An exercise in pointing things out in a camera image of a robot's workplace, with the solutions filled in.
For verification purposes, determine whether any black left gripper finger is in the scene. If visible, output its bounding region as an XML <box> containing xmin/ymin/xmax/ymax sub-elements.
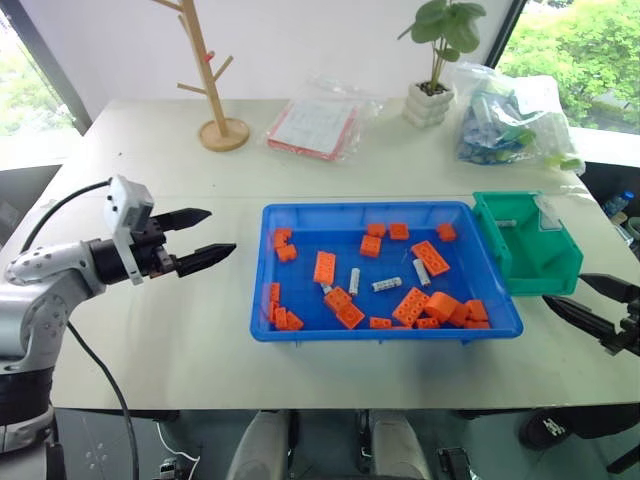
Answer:
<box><xmin>175</xmin><ymin>242</ymin><xmax>238</xmax><ymax>279</ymax></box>
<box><xmin>157</xmin><ymin>206</ymin><xmax>214</xmax><ymax>233</ymax></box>

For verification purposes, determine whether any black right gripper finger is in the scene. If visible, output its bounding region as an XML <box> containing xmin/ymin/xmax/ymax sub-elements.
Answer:
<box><xmin>579</xmin><ymin>272</ymin><xmax>640</xmax><ymax>304</ymax></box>
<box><xmin>541</xmin><ymin>294</ymin><xmax>622</xmax><ymax>347</ymax></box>

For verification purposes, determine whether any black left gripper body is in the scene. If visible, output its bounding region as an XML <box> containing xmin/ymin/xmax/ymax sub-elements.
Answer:
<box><xmin>130</xmin><ymin>214</ymin><xmax>180</xmax><ymax>279</ymax></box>

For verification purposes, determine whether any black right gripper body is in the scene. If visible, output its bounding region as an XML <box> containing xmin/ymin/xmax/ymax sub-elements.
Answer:
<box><xmin>601</xmin><ymin>304</ymin><xmax>640</xmax><ymax>358</ymax></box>

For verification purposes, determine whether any green plastic bin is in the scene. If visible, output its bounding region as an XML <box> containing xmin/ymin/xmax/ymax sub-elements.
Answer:
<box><xmin>471</xmin><ymin>190</ymin><xmax>586</xmax><ymax>298</ymax></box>

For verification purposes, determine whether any plastic water bottle blue label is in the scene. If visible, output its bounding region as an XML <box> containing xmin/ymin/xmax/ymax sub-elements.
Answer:
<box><xmin>601</xmin><ymin>188</ymin><xmax>634</xmax><ymax>219</ymax></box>

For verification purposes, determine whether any black shoe with white logo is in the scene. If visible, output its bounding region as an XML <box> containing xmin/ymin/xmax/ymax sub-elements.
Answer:
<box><xmin>517</xmin><ymin>403</ymin><xmax>640</xmax><ymax>452</ymax></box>

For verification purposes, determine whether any long orange building block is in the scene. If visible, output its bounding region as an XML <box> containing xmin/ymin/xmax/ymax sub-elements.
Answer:
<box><xmin>312</xmin><ymin>250</ymin><xmax>338</xmax><ymax>286</ymax></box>
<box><xmin>410</xmin><ymin>239</ymin><xmax>452</xmax><ymax>278</ymax></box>

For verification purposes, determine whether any wooden tree-shaped stand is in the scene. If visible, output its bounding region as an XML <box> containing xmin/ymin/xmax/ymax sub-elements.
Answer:
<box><xmin>149</xmin><ymin>0</ymin><xmax>251</xmax><ymax>153</ymax></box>

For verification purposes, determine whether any orange curved arch brick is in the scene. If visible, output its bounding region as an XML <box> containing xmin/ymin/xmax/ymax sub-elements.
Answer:
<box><xmin>423</xmin><ymin>290</ymin><xmax>462</xmax><ymax>324</ymax></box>

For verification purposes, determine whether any clear bag with red-edged papers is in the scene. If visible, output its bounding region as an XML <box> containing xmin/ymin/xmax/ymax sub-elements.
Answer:
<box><xmin>264</xmin><ymin>74</ymin><xmax>387</xmax><ymax>164</ymax></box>

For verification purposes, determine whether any orange 2x4 building brick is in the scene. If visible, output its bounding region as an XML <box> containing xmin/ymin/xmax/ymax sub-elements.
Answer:
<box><xmin>390</xmin><ymin>286</ymin><xmax>432</xmax><ymax>328</ymax></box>

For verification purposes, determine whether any blue plastic tray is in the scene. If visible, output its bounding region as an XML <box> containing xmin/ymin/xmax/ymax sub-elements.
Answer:
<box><xmin>248</xmin><ymin>201</ymin><xmax>525</xmax><ymax>347</ymax></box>

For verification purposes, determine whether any clear bag of blue items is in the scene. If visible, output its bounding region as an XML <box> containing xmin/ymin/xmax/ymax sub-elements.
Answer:
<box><xmin>451</xmin><ymin>61</ymin><xmax>586</xmax><ymax>176</ymax></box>

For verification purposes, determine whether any grey rounded robot leg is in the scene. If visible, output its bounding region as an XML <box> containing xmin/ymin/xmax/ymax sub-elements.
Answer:
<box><xmin>227</xmin><ymin>411</ymin><xmax>292</xmax><ymax>480</ymax></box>
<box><xmin>371</xmin><ymin>411</ymin><xmax>434</xmax><ymax>480</ymax></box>

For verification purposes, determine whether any white ribbed plant pot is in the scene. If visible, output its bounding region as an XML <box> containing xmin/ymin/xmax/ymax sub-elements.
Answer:
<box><xmin>402</xmin><ymin>79</ymin><xmax>457</xmax><ymax>130</ymax></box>

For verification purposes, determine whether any green leafy plant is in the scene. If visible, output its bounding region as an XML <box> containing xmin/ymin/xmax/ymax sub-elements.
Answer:
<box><xmin>397</xmin><ymin>0</ymin><xmax>487</xmax><ymax>96</ymax></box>

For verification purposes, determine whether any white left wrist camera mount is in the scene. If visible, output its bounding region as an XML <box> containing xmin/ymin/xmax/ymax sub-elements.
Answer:
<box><xmin>102</xmin><ymin>174</ymin><xmax>156</xmax><ymax>287</ymax></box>

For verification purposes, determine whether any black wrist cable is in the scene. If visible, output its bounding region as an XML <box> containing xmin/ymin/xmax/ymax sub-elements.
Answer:
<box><xmin>19</xmin><ymin>180</ymin><xmax>112</xmax><ymax>253</ymax></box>

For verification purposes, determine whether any black hanging robot cable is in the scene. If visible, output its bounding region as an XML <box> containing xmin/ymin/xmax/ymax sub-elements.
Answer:
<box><xmin>66</xmin><ymin>321</ymin><xmax>140</xmax><ymax>480</ymax></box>

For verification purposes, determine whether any thin white cable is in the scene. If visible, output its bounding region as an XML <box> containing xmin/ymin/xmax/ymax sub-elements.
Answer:
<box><xmin>153</xmin><ymin>421</ymin><xmax>202</xmax><ymax>464</ymax></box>

